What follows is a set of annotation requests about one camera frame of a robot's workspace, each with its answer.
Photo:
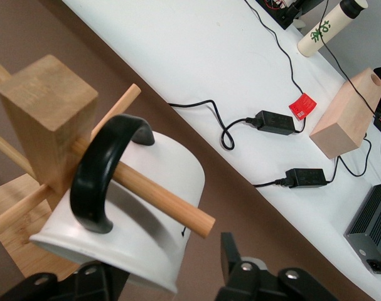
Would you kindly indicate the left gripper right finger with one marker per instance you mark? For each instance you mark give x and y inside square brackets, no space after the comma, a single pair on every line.
[259,285]

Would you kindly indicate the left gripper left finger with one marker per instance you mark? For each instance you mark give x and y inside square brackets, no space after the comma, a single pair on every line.
[83,285]

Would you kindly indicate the black power adapter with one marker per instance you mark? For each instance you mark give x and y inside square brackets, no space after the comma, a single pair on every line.
[306,178]
[273,123]

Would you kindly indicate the grey finned power supply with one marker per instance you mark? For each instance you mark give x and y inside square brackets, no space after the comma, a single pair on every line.
[372,225]

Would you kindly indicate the wooden block with hole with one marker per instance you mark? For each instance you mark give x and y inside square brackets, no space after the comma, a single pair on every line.
[344,125]

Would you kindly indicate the red tag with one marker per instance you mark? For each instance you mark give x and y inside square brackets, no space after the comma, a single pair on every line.
[302,106]

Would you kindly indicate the wooden mug rack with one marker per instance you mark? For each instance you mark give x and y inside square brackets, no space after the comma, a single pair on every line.
[42,103]

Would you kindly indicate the cream bottle green characters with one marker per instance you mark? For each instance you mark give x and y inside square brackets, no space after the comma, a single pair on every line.
[322,31]

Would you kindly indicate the black electronics box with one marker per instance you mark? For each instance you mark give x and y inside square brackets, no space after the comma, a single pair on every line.
[284,12]

